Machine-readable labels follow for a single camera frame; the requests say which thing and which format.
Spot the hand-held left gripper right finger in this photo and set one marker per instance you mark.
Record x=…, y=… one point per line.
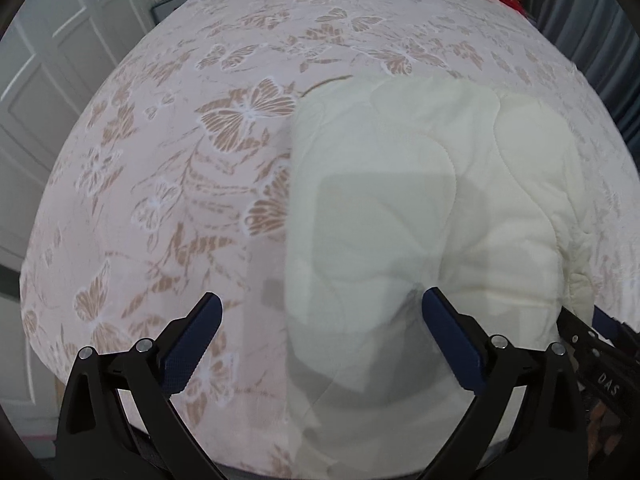
x=452, y=340

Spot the white panelled door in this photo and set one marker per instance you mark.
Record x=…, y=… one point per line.
x=55, y=75

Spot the grey curtain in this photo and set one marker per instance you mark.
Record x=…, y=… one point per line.
x=585, y=15

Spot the cream quilted blanket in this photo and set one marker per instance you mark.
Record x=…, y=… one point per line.
x=425, y=200

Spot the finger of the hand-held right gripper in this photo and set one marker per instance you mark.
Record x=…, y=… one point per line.
x=612, y=322
x=575, y=327

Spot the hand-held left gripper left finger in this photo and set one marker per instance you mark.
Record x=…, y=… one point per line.
x=192, y=345

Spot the pink floral bed blanket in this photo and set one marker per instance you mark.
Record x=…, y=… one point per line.
x=175, y=185

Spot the dark blue nightstand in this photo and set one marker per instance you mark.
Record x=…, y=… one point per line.
x=161, y=10

